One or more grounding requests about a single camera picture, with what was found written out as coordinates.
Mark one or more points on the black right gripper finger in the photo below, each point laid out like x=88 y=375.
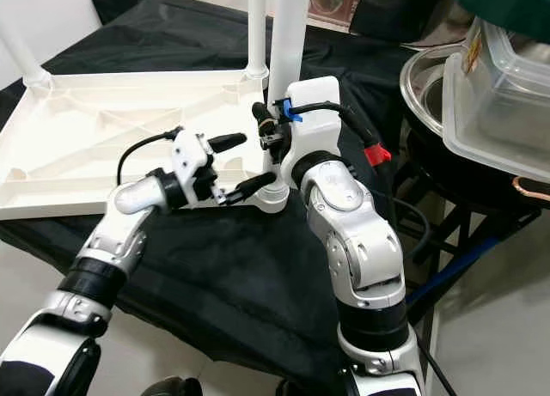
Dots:
x=264 y=125

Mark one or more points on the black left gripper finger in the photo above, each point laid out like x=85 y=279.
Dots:
x=228 y=142
x=251 y=188

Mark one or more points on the white plastic table top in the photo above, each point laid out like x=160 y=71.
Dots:
x=103 y=164

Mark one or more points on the black tablecloth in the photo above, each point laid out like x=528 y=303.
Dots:
x=223 y=276

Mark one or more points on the black shiny bag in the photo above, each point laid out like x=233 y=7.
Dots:
x=395 y=18

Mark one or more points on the black stool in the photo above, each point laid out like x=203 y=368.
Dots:
x=464 y=233

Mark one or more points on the black robot right foot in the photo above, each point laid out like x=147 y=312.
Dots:
x=292 y=389

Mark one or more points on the black robot foot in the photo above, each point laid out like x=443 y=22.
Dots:
x=172 y=387
x=292 y=389

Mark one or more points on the black robot left foot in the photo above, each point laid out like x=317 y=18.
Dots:
x=172 y=387

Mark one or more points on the clear plastic storage box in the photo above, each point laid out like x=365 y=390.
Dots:
x=498 y=112

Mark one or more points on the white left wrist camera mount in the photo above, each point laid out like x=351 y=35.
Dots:
x=191 y=155

